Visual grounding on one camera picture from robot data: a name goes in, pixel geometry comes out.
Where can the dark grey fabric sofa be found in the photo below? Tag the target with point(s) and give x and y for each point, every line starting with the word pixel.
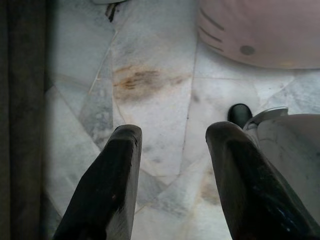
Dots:
pixel 22 100

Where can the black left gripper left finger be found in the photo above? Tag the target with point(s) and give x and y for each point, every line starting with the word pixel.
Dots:
pixel 107 190

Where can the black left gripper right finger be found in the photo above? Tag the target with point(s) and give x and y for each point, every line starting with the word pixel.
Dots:
pixel 245 195

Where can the pink plush pillow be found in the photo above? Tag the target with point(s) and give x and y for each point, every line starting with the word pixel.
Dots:
pixel 270 30

